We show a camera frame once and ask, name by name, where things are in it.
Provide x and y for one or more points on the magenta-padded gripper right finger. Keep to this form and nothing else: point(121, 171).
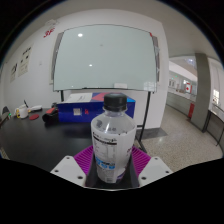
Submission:
point(155, 170)

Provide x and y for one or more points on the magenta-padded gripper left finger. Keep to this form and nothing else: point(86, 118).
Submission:
point(68, 170)

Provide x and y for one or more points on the clear plastic water bottle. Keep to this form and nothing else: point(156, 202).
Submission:
point(113, 140)

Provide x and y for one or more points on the black and red tool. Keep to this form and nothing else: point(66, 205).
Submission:
point(50, 115)

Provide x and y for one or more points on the blue cardboard box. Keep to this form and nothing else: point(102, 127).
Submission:
point(66, 111)

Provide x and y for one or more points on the flat round red coaster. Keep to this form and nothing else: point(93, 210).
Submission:
point(34, 116)

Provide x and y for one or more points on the red corridor cabinet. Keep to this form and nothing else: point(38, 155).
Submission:
point(191, 110)

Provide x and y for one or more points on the grey notice board with papers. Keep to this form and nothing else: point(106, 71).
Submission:
point(56, 60)

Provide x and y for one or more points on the whiteboard on stand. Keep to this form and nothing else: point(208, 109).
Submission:
point(106, 56)

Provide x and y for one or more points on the small white wall poster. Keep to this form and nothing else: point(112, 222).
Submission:
point(13, 71)

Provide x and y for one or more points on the large white wall poster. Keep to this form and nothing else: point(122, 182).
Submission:
point(24, 61)

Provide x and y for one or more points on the white wall fixture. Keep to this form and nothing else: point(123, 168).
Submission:
point(51, 23)

